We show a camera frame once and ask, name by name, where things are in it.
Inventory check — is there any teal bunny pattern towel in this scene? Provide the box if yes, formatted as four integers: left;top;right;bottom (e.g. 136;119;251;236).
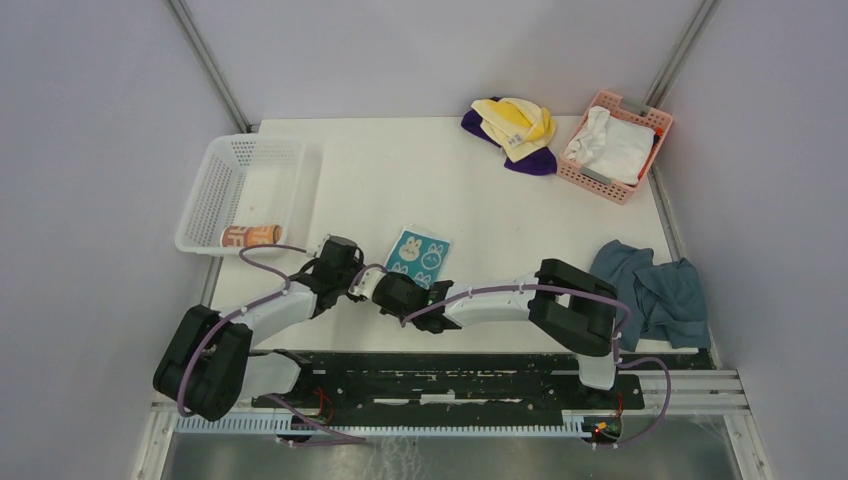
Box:
385;226;452;289

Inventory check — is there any cream rabbit text towel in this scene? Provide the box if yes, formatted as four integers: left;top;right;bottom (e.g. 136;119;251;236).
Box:
220;224;283;248

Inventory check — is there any white plastic basket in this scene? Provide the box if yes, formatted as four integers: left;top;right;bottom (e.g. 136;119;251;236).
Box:
175;134;305;256

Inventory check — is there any yellow cloth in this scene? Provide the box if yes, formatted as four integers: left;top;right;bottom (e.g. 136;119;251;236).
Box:
471;97;557;163

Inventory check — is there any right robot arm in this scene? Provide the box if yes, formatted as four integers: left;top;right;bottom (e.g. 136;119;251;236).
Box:
350;258;630;408

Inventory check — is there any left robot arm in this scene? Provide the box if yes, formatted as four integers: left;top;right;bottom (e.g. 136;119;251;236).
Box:
152;235;365;421

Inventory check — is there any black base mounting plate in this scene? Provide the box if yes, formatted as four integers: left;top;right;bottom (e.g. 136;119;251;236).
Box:
187;349;719;429

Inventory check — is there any purple cloth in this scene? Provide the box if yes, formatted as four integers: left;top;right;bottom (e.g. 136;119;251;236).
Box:
461;97;558;176

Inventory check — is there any white cloth in basket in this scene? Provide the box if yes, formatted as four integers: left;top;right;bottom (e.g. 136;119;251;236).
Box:
564;106;655;185

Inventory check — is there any dark teal cloth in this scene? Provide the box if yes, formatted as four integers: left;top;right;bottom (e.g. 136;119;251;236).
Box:
589;240;711;351

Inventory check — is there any pink plastic basket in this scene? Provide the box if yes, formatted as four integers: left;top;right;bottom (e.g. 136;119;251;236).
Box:
557;90;673;205

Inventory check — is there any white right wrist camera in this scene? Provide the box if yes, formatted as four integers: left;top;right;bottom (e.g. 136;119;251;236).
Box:
348;269;385;302

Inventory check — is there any white toothed cable rail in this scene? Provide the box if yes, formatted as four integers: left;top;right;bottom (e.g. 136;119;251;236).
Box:
174;411;591;439

